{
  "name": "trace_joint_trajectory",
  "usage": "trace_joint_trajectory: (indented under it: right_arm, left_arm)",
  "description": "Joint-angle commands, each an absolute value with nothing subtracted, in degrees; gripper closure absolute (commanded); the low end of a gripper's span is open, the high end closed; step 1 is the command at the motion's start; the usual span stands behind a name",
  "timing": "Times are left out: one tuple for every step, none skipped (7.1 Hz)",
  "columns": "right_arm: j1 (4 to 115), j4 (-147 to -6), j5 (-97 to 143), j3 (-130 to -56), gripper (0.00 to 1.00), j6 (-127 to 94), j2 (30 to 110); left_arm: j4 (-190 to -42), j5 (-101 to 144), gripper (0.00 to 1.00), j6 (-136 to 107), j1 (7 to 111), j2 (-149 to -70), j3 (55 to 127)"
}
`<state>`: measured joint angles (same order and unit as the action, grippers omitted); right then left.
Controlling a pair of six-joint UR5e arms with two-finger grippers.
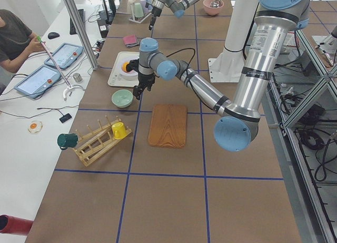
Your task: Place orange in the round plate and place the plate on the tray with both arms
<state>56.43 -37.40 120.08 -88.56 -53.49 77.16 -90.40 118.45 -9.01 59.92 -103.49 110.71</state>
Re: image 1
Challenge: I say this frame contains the white cup rack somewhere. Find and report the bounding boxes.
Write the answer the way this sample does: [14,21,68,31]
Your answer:
[127,0,152,24]

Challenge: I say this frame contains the aluminium frame post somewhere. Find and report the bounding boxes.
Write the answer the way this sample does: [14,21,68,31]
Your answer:
[63,0,98,71]

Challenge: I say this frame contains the pink bowl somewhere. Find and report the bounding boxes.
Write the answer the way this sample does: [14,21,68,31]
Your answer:
[203,0,224,16]

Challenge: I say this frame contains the small metal cylinder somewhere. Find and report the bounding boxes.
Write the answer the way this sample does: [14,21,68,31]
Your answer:
[73,73,83,83]

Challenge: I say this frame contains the white stand with rod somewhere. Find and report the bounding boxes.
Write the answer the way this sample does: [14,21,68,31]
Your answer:
[36,36,85,101]

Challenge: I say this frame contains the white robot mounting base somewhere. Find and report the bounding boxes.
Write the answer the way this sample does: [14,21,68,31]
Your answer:
[209,0,259,83]

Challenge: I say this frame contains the black small device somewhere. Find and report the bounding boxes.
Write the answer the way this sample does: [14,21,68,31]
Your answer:
[59,113,72,123]

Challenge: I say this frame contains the yellow mug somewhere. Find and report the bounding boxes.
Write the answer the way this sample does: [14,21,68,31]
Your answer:
[112,122,127,140]

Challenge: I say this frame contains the wooden peg drying rack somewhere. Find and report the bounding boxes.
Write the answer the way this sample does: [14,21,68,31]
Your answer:
[72,115,132,167]

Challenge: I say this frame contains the metal spoon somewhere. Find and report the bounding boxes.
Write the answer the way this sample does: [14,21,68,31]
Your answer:
[210,0,222,8]

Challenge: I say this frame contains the orange fruit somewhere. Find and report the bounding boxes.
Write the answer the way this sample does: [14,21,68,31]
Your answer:
[122,62,131,72]

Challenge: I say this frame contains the green plastic cup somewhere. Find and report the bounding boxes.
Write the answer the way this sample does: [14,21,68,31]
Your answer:
[134,2,144,20]

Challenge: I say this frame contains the purple plastic cup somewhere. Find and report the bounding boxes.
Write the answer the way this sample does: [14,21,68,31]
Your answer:
[140,0,148,13]

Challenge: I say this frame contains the red cylinder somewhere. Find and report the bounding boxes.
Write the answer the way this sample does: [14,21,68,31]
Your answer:
[1,215,33,236]

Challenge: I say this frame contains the blue teach pendant tablet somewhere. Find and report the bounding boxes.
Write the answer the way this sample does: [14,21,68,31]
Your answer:
[14,65,61,99]

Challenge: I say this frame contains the white round plate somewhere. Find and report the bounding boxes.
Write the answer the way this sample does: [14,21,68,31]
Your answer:
[117,57,137,81]

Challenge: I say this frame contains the white bear serving tray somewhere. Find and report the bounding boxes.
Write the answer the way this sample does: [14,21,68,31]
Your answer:
[107,51,139,88]

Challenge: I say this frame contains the fried egg toy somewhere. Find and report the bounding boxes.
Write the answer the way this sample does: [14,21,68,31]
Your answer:
[28,121,43,134]

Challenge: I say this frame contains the pink cloth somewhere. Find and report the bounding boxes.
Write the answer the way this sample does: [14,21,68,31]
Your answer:
[123,35,138,44]

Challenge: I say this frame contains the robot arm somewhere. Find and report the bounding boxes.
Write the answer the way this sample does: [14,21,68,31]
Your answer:
[148,0,199,31]
[127,0,310,152]

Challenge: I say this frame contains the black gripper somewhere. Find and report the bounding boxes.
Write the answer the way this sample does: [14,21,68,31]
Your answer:
[133,73,155,100]
[148,6,161,31]

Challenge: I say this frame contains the black computer mouse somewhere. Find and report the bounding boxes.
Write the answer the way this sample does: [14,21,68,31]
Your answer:
[47,32,60,40]

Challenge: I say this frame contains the green ceramic bowl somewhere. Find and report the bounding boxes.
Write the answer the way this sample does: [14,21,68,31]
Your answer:
[111,89,133,108]

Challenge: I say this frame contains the dark green mug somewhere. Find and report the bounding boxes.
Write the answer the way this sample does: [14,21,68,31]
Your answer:
[57,133,78,150]

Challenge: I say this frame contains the grey cloth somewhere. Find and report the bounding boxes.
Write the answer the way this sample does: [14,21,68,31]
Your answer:
[125,41,139,48]

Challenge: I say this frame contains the brown wooden tray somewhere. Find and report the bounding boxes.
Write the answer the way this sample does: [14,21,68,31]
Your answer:
[147,104,187,149]

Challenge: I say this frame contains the seated person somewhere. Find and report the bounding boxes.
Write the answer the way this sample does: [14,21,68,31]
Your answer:
[0,8,44,95]

